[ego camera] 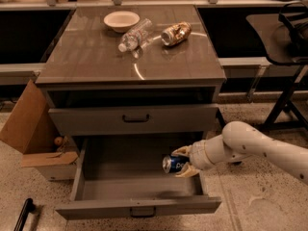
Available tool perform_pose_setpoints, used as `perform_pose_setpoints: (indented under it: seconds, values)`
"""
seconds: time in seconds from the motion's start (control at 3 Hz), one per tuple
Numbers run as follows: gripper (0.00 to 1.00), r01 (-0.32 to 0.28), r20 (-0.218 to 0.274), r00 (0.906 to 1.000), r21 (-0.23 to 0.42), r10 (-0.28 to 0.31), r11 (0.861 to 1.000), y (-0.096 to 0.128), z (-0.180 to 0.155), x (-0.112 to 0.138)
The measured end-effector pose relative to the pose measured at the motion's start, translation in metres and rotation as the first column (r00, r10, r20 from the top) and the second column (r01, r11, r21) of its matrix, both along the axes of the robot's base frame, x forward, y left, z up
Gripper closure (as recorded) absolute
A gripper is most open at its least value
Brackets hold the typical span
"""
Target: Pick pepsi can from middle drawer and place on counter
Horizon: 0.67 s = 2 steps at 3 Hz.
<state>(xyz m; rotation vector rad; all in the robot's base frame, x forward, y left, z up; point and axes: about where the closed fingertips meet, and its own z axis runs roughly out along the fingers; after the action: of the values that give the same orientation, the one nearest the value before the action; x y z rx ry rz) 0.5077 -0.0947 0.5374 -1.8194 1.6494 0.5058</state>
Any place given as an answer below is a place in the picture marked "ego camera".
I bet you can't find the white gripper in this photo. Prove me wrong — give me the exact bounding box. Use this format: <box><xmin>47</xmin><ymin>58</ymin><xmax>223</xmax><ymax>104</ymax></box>
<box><xmin>171</xmin><ymin>140</ymin><xmax>218</xmax><ymax>178</ymax></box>

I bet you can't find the blue pepsi can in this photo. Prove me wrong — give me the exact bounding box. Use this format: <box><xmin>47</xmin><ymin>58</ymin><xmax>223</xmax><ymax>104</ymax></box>
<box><xmin>162</xmin><ymin>155</ymin><xmax>190</xmax><ymax>173</ymax></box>

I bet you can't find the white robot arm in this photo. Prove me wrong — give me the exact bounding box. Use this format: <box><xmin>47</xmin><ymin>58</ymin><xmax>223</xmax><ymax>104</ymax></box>
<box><xmin>171</xmin><ymin>121</ymin><xmax>308</xmax><ymax>185</ymax></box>

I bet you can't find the closed grey top drawer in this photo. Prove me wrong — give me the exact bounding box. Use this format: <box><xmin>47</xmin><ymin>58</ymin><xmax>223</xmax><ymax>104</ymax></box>
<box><xmin>49</xmin><ymin>104</ymin><xmax>218</xmax><ymax>136</ymax></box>

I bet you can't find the open grey middle drawer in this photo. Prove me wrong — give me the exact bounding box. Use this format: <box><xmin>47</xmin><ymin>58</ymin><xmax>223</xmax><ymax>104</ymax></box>
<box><xmin>56</xmin><ymin>133</ymin><xmax>221</xmax><ymax>219</ymax></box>

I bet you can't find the grey drawer cabinet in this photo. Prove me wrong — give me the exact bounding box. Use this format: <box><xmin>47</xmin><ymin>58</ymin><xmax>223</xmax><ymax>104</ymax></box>
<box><xmin>36</xmin><ymin>5</ymin><xmax>227</xmax><ymax>156</ymax></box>

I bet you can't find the gold crumpled can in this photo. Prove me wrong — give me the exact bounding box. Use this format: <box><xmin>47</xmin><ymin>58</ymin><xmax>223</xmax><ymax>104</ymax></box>
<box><xmin>161</xmin><ymin>21</ymin><xmax>192</xmax><ymax>47</ymax></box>

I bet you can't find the small orange ball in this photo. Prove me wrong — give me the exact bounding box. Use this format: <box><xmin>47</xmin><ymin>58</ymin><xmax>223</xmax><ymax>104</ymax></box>
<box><xmin>54</xmin><ymin>137</ymin><xmax>64</xmax><ymax>146</ymax></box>

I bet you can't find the clear plastic water bottle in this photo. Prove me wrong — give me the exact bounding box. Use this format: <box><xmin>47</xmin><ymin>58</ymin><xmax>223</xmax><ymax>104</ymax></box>
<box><xmin>118</xmin><ymin>18</ymin><xmax>152</xmax><ymax>52</ymax></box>

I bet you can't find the white bowl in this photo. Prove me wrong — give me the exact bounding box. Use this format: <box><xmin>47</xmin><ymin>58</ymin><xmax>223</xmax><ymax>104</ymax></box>
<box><xmin>103</xmin><ymin>11</ymin><xmax>140</xmax><ymax>33</ymax></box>

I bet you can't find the open cardboard box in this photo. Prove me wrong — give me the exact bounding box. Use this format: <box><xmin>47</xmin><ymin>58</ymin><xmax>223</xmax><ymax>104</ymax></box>
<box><xmin>0</xmin><ymin>80</ymin><xmax>78</xmax><ymax>181</ymax></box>

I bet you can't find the black chair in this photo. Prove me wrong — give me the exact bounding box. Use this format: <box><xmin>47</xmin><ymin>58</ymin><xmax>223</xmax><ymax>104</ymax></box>
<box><xmin>246</xmin><ymin>2</ymin><xmax>308</xmax><ymax>130</ymax></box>

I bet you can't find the black bar on floor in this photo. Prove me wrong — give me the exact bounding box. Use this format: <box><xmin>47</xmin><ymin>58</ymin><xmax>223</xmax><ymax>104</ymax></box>
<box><xmin>13</xmin><ymin>198</ymin><xmax>36</xmax><ymax>231</ymax></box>

